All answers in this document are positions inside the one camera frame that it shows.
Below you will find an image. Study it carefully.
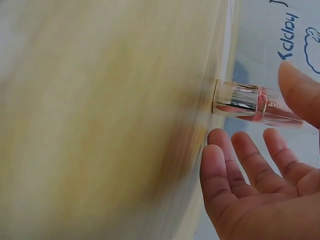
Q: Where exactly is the person's right hand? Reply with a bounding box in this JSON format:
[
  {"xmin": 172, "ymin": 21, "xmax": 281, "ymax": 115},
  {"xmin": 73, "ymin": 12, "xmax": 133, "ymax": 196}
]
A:
[{"xmin": 199, "ymin": 61, "xmax": 320, "ymax": 240}]

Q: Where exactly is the clear pink cosmetic bottle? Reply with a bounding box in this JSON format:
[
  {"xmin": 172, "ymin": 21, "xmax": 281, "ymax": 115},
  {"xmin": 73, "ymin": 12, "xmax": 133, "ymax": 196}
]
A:
[{"xmin": 211, "ymin": 78, "xmax": 305, "ymax": 130}]

